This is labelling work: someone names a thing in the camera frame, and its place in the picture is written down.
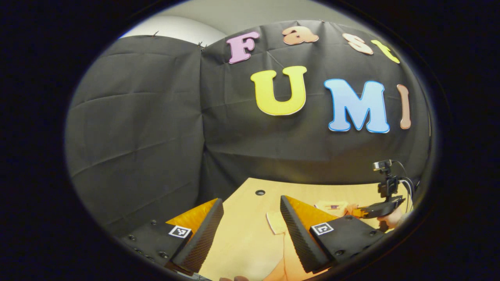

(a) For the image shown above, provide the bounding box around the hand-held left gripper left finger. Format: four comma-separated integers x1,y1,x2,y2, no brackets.
119,198,225,276

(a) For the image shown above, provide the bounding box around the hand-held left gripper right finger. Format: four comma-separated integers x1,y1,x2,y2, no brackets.
280,195,387,274

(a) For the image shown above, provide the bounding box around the orange T-shirt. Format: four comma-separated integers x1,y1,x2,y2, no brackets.
262,200,362,281

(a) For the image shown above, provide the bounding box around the black backdrop cloth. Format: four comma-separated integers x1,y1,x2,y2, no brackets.
64,20,432,237

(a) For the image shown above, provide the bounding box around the black cable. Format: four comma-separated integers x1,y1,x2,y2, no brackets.
392,160,415,213

